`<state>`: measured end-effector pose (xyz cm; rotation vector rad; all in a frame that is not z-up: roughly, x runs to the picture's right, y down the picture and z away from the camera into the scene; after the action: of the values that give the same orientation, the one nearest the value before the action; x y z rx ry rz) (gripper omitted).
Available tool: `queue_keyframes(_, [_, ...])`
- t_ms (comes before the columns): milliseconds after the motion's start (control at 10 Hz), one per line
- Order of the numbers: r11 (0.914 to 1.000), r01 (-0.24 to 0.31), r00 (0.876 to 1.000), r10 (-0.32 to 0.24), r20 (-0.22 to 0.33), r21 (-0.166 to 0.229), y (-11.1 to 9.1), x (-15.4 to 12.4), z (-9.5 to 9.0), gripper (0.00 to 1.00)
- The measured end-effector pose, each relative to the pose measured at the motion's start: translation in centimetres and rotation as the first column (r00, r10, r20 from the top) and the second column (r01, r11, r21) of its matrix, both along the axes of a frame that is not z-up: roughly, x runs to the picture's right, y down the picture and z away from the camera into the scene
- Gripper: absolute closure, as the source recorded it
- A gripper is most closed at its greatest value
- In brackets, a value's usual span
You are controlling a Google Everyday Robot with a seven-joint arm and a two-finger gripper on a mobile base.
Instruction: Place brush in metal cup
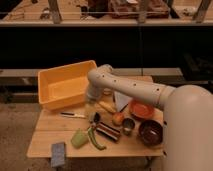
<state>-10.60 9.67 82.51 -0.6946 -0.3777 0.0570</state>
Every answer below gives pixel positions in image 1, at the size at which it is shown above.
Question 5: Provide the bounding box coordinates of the orange bowl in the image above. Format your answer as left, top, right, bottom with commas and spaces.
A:
129, 100, 154, 119

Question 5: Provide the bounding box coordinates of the orange peach fruit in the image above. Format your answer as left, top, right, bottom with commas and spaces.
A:
112, 112, 124, 126

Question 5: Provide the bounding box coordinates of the light green cup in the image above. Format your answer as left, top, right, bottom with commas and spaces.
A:
71, 129, 89, 148

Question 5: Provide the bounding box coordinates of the yellow plastic bin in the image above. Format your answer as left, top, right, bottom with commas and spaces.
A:
38, 60, 97, 110

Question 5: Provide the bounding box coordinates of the white handled brush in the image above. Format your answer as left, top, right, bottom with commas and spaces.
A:
60, 111, 101, 124

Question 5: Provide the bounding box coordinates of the dark red bowl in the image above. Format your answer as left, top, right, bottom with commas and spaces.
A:
138, 120, 163, 146

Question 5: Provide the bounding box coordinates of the blue sponge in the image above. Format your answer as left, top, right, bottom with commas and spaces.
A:
51, 142, 65, 168

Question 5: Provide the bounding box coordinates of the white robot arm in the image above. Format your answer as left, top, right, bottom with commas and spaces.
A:
86, 64, 213, 171

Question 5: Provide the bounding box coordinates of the yellow banana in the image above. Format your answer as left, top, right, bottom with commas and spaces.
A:
98, 101, 116, 113

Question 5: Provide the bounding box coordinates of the grey cloth napkin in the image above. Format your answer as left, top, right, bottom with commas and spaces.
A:
114, 91, 132, 112

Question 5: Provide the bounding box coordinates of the small metal cup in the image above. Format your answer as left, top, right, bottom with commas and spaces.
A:
122, 118, 135, 135

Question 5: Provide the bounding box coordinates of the striped brown block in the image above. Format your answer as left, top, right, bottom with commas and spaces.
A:
96, 122, 121, 142

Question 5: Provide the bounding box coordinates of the wooden table board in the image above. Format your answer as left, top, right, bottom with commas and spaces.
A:
26, 75, 168, 159

